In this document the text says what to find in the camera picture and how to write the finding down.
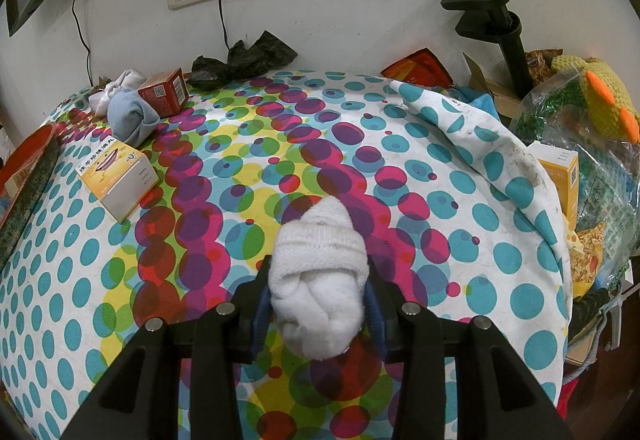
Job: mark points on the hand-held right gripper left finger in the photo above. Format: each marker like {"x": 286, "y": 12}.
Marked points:
{"x": 261, "y": 320}

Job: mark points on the yellow knitted toy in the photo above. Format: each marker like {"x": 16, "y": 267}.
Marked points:
{"x": 610, "y": 99}

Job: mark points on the yellow snack bag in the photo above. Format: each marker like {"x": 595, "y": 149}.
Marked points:
{"x": 585, "y": 255}

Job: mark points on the black plastic bag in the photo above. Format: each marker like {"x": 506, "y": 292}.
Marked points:
{"x": 240, "y": 64}

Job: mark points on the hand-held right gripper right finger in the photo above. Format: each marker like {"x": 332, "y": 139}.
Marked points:
{"x": 376, "y": 322}

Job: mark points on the orange and white box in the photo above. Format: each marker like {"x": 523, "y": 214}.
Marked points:
{"x": 560, "y": 180}

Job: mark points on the black clamp stand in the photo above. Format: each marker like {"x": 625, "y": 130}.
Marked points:
{"x": 512, "y": 44}

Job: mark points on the polka dot tablecloth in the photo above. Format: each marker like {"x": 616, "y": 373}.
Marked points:
{"x": 400, "y": 200}

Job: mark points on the blue cloth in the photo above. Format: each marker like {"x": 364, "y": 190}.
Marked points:
{"x": 475, "y": 99}

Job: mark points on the red snack packet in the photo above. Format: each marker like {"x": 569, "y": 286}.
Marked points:
{"x": 415, "y": 67}

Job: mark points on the red small box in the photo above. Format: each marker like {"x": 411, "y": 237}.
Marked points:
{"x": 162, "y": 92}

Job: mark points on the white sock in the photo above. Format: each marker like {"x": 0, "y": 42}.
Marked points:
{"x": 127, "y": 79}
{"x": 320, "y": 280}

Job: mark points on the blue sock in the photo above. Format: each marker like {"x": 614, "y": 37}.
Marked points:
{"x": 132, "y": 117}

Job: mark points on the red round tray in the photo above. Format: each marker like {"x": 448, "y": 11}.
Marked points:
{"x": 25, "y": 180}

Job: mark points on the open cardboard box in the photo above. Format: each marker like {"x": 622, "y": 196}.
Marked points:
{"x": 495, "y": 94}

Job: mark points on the yellow medicine box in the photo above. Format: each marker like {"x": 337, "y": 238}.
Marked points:
{"x": 115, "y": 180}

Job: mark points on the clear plastic bag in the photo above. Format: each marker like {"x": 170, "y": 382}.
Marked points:
{"x": 565, "y": 119}

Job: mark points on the red cloth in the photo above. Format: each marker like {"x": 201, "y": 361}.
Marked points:
{"x": 569, "y": 400}

